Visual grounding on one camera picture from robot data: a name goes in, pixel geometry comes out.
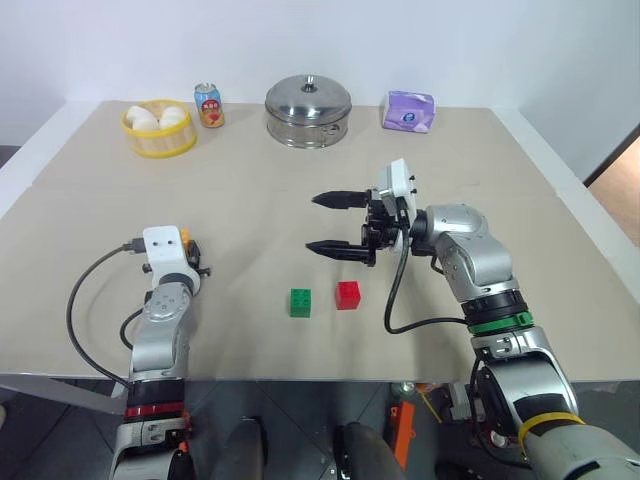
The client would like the white steamed bun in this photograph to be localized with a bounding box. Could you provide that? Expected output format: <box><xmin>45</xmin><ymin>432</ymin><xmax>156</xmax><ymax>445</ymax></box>
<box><xmin>158</xmin><ymin>105</ymin><xmax>186</xmax><ymax>129</ymax></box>
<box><xmin>125</xmin><ymin>104</ymin><xmax>161</xmax><ymax>133</ymax></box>

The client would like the grey device under table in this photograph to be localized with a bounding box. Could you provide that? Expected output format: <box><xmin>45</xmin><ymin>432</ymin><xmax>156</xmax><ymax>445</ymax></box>
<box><xmin>418</xmin><ymin>382</ymin><xmax>474</xmax><ymax>427</ymax></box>

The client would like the yellow-rimmed bamboo steamer basket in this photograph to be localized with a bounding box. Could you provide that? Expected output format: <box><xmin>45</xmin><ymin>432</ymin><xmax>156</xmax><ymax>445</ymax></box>
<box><xmin>120</xmin><ymin>97</ymin><xmax>198</xmax><ymax>160</ymax></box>

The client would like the red toy cube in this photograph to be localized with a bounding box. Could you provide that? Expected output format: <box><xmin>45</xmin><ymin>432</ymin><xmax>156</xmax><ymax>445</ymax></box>
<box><xmin>334</xmin><ymin>280</ymin><xmax>363</xmax><ymax>312</ymax></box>

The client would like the white table leg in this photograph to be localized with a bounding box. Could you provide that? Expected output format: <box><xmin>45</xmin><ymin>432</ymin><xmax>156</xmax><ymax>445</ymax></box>
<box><xmin>0</xmin><ymin>373</ymin><xmax>129</xmax><ymax>417</ymax></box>

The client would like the blue drink can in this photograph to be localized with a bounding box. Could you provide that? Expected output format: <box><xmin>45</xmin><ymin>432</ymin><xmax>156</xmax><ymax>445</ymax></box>
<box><xmin>193</xmin><ymin>81</ymin><xmax>226</xmax><ymax>130</ymax></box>

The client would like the dark rounded shape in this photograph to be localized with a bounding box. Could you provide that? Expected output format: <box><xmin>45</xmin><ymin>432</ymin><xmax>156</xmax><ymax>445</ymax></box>
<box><xmin>332</xmin><ymin>422</ymin><xmax>404</xmax><ymax>480</ymax></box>
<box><xmin>223</xmin><ymin>416</ymin><xmax>270</xmax><ymax>480</ymax></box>

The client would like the orange plastic part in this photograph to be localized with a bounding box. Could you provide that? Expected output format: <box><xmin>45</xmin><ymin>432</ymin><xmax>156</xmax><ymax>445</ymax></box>
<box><xmin>389</xmin><ymin>401</ymin><xmax>418</xmax><ymax>472</ymax></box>

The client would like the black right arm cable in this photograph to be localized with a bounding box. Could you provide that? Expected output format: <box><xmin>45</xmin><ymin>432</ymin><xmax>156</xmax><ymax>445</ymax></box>
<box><xmin>383</xmin><ymin>197</ymin><xmax>474</xmax><ymax>336</ymax></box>

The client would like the stainless steel pot lid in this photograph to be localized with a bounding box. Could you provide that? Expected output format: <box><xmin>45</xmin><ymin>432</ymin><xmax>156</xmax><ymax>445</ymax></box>
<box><xmin>264</xmin><ymin>74</ymin><xmax>353</xmax><ymax>120</ymax></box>

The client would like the green toy cube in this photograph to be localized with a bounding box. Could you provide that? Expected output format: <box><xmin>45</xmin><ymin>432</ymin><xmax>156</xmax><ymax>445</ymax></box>
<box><xmin>289</xmin><ymin>287</ymin><xmax>314</xmax><ymax>319</ymax></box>

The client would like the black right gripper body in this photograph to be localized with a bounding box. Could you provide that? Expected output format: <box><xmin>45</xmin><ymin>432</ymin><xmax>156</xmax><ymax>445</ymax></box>
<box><xmin>360</xmin><ymin>187</ymin><xmax>407</xmax><ymax>269</ymax></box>

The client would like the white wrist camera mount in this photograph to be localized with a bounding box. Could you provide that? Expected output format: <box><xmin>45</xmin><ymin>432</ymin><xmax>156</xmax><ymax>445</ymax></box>
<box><xmin>377</xmin><ymin>158</ymin><xmax>420</xmax><ymax>222</ymax></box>
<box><xmin>142</xmin><ymin>225</ymin><xmax>201</xmax><ymax>297</ymax></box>

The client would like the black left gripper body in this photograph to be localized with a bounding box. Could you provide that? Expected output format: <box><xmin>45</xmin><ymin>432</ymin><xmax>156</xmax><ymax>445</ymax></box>
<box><xmin>189</xmin><ymin>249</ymin><xmax>214</xmax><ymax>279</ymax></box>

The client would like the purple tissue pack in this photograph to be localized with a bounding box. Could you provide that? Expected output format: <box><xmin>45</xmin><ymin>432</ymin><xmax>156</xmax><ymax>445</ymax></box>
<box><xmin>381</xmin><ymin>89</ymin><xmax>437</xmax><ymax>134</ymax></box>

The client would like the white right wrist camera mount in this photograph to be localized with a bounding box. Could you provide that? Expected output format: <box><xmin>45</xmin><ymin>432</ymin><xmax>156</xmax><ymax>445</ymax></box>
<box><xmin>377</xmin><ymin>158</ymin><xmax>420</xmax><ymax>222</ymax></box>

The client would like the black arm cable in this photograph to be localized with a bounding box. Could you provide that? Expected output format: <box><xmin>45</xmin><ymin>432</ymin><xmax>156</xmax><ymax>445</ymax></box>
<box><xmin>383</xmin><ymin>197</ymin><xmax>474</xmax><ymax>336</ymax></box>
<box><xmin>66</xmin><ymin>238</ymin><xmax>147</xmax><ymax>397</ymax></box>

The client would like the stainless steel steamer pot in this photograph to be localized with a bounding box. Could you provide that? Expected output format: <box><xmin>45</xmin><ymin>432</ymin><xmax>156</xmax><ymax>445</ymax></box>
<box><xmin>265</xmin><ymin>107</ymin><xmax>352</xmax><ymax>150</ymax></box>

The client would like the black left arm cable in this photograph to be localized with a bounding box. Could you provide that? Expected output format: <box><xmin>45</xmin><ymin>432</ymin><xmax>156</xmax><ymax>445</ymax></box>
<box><xmin>66</xmin><ymin>238</ymin><xmax>147</xmax><ymax>397</ymax></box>

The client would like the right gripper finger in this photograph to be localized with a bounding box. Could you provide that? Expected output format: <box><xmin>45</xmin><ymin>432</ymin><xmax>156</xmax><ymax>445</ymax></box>
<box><xmin>311</xmin><ymin>189</ymin><xmax>374</xmax><ymax>212</ymax></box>
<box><xmin>305</xmin><ymin>239</ymin><xmax>370</xmax><ymax>263</ymax></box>

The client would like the beige table mat sheet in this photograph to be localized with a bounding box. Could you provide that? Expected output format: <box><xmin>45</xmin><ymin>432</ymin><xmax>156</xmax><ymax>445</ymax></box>
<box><xmin>0</xmin><ymin>185</ymin><xmax>640</xmax><ymax>385</ymax></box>

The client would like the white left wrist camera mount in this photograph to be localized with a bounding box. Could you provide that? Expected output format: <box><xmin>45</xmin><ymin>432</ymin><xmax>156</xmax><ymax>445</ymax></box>
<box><xmin>142</xmin><ymin>225</ymin><xmax>201</xmax><ymax>297</ymax></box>

